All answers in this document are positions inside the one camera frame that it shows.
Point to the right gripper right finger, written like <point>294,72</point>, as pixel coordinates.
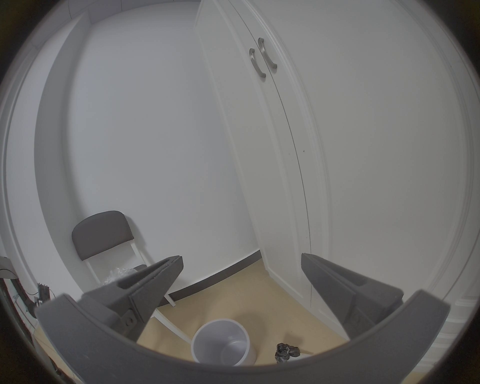
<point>333,288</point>

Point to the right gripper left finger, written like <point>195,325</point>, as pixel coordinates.
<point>150,288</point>

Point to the clear plastic bag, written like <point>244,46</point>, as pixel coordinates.
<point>118,275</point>

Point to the crumpled black plastic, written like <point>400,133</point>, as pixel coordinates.
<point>287,352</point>

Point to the white trash bin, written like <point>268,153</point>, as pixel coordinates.
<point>210,341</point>

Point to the grey padded white chair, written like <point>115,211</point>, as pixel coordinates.
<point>101,232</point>

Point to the white wardrobe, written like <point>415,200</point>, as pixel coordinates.
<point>337,150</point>

